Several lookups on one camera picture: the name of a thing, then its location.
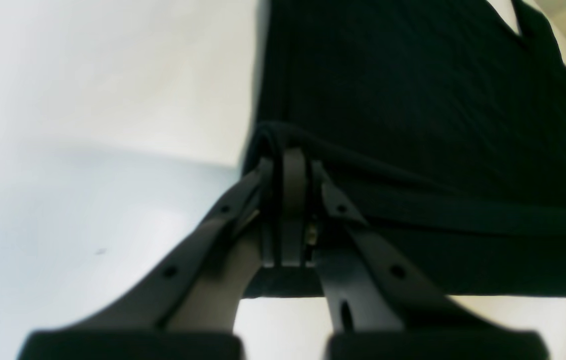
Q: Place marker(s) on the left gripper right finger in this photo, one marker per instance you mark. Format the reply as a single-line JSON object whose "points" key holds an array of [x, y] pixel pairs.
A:
{"points": [[384, 308]]}

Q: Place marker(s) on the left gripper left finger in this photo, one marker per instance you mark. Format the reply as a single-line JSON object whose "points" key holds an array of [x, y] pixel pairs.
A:
{"points": [[185, 307]]}

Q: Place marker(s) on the black T-shirt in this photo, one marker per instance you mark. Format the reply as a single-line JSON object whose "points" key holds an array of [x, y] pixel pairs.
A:
{"points": [[444, 126]]}

